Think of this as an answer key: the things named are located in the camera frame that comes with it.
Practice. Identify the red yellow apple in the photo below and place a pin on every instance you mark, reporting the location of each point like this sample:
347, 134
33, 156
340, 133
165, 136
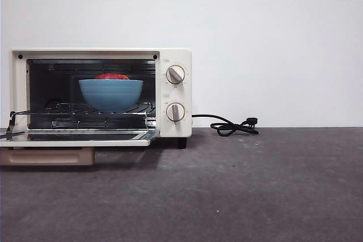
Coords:
112, 76

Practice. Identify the beige oven knob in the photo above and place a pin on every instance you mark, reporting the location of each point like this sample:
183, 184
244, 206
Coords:
175, 74
175, 111

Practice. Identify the blue bowl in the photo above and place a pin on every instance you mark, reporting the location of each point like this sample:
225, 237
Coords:
110, 94

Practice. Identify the cream toaster oven body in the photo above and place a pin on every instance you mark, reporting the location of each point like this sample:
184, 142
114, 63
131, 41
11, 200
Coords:
175, 91

